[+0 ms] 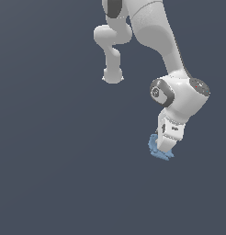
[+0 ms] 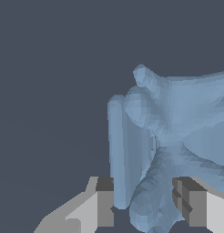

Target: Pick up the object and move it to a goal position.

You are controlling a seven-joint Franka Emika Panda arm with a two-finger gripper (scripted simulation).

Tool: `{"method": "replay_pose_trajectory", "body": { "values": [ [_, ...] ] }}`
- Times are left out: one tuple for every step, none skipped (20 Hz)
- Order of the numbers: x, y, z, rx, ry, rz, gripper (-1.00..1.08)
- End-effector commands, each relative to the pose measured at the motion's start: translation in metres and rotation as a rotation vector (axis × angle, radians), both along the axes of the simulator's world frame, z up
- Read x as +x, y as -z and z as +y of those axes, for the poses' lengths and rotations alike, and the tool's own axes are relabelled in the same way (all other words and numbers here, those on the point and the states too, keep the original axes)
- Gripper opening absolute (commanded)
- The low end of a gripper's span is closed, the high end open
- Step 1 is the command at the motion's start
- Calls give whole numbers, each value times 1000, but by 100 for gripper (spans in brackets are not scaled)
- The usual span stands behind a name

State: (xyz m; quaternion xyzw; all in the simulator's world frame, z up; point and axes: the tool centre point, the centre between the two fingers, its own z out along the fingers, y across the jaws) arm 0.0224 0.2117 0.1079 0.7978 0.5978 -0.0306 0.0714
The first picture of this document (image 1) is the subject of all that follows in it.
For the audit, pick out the small blue object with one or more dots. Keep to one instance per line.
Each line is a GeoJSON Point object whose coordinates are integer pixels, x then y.
{"type": "Point", "coordinates": [154, 148]}

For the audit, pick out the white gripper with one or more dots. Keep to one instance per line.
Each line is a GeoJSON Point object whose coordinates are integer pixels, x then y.
{"type": "Point", "coordinates": [170, 131]}

